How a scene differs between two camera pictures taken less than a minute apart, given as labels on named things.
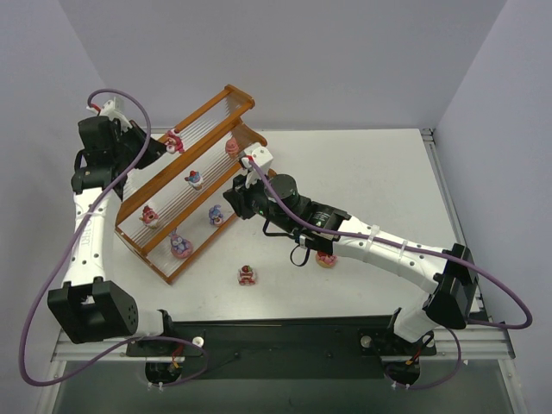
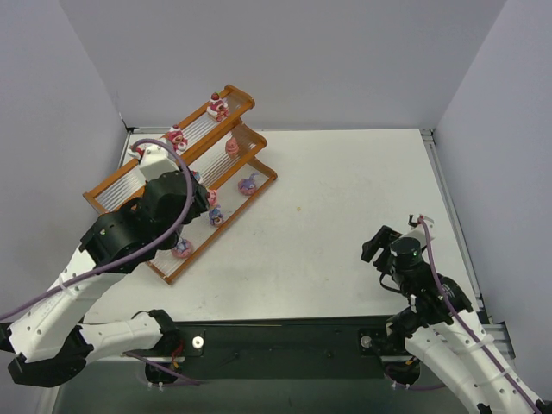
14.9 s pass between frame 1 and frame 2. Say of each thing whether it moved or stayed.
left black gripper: moved
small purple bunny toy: stayed
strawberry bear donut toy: moved
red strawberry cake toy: moved
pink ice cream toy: stayed
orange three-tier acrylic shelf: stayed
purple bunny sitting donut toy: stayed
